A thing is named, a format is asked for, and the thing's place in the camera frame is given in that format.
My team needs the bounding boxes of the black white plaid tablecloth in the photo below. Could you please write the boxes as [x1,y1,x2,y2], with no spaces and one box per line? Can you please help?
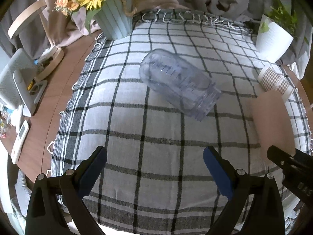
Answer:
[45,9,312,233]

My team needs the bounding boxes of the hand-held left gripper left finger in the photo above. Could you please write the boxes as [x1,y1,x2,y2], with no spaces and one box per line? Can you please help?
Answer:
[26,146,108,235]

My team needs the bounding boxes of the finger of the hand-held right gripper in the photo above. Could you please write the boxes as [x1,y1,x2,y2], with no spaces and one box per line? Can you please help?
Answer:
[267,146,313,202]

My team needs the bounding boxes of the grey small tray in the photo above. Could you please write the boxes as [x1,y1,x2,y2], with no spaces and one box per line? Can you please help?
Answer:
[29,79,48,104]

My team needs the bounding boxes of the brown checked paper cup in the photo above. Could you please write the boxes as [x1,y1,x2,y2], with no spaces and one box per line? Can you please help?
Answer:
[258,66,296,102]

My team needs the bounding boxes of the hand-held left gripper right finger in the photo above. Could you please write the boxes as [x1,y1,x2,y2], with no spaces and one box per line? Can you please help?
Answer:
[203,146,286,235]

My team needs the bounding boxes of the green leafy plant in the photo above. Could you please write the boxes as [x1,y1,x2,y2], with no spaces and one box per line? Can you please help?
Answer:
[259,0,310,45]

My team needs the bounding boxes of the round wooden tray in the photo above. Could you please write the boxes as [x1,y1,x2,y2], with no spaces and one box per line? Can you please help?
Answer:
[34,45,65,82]

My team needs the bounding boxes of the pink cloth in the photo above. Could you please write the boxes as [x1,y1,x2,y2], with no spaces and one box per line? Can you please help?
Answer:
[33,0,181,48]

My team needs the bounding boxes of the curved wooden chair back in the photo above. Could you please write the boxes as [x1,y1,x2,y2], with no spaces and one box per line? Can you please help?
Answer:
[7,0,53,48]

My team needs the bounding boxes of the white ribbed heater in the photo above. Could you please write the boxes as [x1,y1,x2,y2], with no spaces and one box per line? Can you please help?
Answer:
[14,171,33,217]

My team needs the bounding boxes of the white plant pot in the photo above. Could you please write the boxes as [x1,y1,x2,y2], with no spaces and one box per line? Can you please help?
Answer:
[255,14,294,63]

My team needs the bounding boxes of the clear plastic baby bottle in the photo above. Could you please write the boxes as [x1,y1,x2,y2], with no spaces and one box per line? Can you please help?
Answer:
[139,49,222,122]

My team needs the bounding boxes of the light blue ribbed flower pot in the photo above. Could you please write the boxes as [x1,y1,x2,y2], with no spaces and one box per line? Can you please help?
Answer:
[93,0,135,40]

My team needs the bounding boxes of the white remote control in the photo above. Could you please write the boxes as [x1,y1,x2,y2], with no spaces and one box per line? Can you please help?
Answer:
[11,120,31,164]

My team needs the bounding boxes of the white desktop device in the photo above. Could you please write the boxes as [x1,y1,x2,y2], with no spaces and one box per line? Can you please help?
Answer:
[0,48,38,117]

